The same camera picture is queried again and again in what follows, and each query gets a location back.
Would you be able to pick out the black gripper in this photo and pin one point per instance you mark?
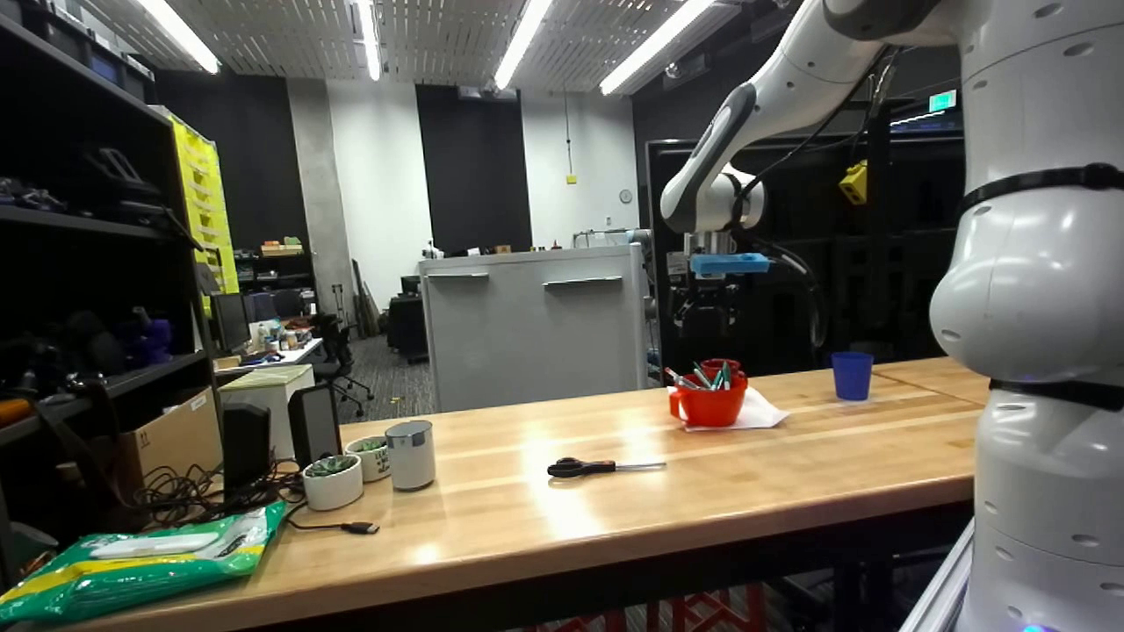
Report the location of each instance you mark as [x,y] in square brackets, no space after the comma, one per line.
[724,310]

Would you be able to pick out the large orange plastic cup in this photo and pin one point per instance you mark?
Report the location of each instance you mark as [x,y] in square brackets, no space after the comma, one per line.
[707,409]

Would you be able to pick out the cardboard box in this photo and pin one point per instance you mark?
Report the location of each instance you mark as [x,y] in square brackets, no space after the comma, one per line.
[178,442]

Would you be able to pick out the black marker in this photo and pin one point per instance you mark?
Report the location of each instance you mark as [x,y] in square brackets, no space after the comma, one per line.
[574,470]

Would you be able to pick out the white mug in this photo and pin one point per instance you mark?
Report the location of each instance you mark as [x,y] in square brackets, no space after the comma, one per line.
[411,459]

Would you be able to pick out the black shelf unit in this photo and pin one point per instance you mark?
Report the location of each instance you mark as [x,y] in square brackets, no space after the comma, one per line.
[70,259]

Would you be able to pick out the light grey cabinet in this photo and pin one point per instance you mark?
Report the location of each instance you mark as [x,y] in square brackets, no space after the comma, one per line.
[528,339]

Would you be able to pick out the yellow poster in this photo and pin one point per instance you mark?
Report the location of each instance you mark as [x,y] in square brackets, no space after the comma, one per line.
[206,197]

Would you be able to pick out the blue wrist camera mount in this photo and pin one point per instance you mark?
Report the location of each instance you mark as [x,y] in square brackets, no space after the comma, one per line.
[733,265]

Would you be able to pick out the white pot with plant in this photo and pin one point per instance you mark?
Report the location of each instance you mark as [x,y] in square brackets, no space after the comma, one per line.
[333,485]
[374,461]

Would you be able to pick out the blue plastic cup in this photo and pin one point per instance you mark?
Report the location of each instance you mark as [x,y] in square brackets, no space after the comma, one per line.
[855,377]

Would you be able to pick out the black metal rack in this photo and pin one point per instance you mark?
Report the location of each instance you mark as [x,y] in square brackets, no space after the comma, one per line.
[889,294]

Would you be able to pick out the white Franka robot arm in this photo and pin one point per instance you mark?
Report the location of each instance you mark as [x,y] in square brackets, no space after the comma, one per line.
[1041,303]

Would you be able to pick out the white side table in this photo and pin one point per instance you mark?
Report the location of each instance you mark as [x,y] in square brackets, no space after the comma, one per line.
[265,391]

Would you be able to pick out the black office chair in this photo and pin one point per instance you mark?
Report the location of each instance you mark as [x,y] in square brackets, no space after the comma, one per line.
[335,347]

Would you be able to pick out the white paper sheet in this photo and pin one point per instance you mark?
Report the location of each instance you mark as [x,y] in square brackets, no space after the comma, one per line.
[763,409]

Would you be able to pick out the ceiling light strip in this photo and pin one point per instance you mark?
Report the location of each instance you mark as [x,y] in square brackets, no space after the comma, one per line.
[178,35]
[520,39]
[369,36]
[655,46]

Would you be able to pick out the green plastic package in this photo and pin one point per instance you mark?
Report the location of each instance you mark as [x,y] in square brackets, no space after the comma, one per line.
[128,565]

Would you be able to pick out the green exit sign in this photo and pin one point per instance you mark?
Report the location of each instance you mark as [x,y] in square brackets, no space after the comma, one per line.
[941,104]

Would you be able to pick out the yellow hanging tag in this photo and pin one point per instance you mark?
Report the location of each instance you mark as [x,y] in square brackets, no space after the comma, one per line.
[855,183]

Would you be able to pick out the black desktop speaker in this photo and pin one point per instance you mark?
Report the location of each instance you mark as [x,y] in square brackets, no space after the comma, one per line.
[314,423]
[247,451]

